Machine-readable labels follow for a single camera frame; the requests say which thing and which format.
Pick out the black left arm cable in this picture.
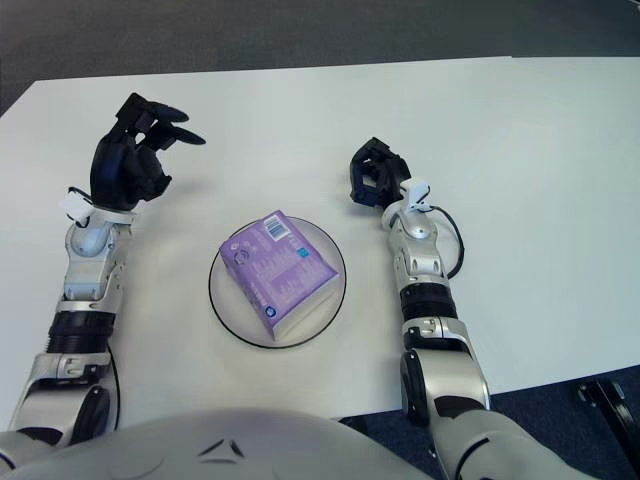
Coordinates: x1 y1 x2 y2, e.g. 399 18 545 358
102 339 124 431

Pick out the white plate with black rim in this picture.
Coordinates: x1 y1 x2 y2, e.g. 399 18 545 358
208 217 347 349

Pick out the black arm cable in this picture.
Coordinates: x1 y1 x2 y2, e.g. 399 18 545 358
429 203 466 279
102 339 124 431

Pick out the grey robot torso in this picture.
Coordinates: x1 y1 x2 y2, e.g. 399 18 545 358
0 407 436 480

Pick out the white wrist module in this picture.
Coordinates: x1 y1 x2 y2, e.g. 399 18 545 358
59 187 96 226
398 177 432 211

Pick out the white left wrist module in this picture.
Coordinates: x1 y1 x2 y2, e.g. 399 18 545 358
59 187 96 226

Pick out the purple tissue paper pack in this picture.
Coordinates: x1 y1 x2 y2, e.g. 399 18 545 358
219 209 335 344

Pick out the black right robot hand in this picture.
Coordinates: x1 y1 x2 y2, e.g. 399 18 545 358
347 137 414 207

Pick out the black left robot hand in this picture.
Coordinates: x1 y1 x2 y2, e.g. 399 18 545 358
88 92 208 212

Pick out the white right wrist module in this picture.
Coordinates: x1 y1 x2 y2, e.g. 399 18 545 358
398 177 432 211

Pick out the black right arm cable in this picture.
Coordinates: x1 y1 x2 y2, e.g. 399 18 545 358
429 203 466 279

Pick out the black stand leg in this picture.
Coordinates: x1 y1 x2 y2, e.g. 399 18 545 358
577 379 640 426

